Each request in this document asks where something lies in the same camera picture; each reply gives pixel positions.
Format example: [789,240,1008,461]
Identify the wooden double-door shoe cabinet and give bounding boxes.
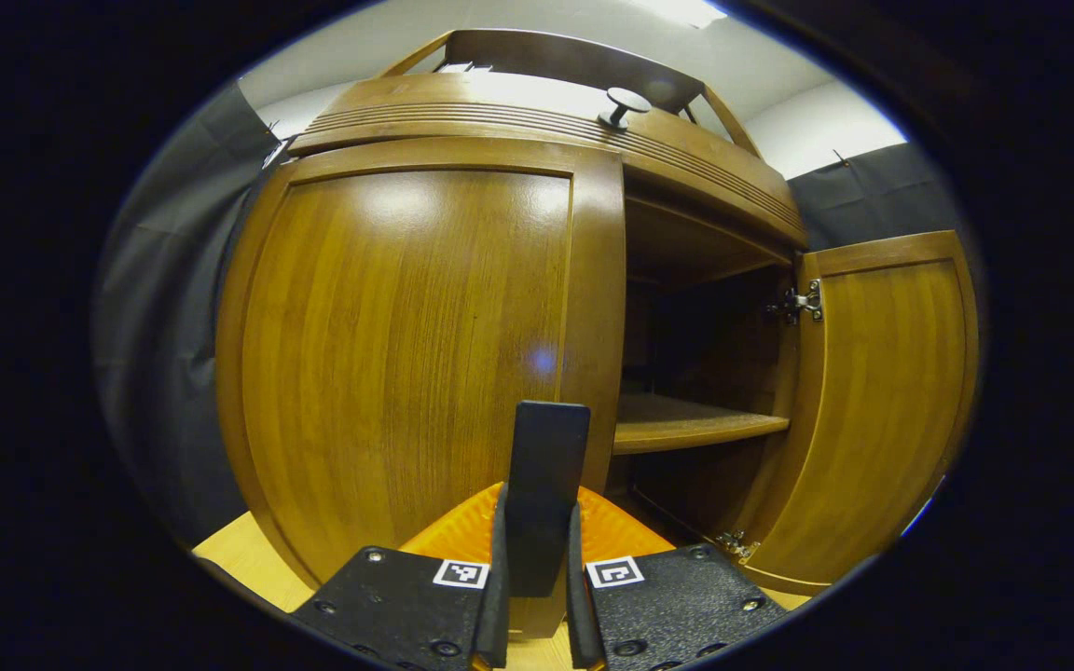
[215,28,982,644]

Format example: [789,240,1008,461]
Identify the wooden ribbed drawer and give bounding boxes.
[287,73,810,249]

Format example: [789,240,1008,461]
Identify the black backdrop cloth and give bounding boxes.
[89,79,967,551]

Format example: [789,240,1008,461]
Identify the metal door hinge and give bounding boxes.
[764,280,824,326]
[714,530,762,561]

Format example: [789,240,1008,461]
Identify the wooden inner shelf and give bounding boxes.
[613,391,792,456]

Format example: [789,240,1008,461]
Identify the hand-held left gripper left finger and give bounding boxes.
[290,480,512,671]

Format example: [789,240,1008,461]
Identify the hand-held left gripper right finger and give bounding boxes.
[563,485,790,671]

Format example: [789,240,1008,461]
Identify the black round drawer knob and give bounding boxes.
[598,87,652,131]

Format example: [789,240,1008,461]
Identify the wooden shoe cabinet door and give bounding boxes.
[712,230,982,597]
[215,137,629,644]

